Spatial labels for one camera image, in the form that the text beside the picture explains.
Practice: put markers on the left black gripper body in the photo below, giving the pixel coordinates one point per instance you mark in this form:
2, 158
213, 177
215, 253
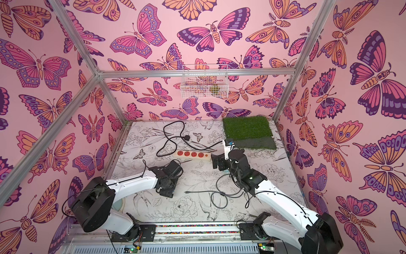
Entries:
169, 190

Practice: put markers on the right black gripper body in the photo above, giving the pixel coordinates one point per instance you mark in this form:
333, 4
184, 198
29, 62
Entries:
219, 161

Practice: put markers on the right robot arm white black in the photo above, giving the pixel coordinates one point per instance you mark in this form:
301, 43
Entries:
308, 231

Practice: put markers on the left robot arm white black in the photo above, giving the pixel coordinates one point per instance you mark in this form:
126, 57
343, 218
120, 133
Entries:
93, 206

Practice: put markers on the beige power strip red sockets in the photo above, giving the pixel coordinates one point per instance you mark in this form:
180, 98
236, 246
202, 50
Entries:
192, 155

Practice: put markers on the green artificial grass mat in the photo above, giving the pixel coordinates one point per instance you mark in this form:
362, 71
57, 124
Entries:
250, 132

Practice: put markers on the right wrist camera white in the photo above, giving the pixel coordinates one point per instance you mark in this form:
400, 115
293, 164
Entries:
228, 147

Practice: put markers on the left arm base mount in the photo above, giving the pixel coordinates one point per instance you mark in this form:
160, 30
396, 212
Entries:
140, 232

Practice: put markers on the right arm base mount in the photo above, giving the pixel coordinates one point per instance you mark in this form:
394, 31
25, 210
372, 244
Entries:
253, 230

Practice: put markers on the white wire basket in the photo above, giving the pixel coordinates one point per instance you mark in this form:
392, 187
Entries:
204, 81

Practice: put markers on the aluminium rail front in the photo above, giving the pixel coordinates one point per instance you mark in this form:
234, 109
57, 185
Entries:
172, 233

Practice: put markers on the white vented cable duct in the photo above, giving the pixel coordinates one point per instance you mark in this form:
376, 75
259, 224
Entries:
218, 248

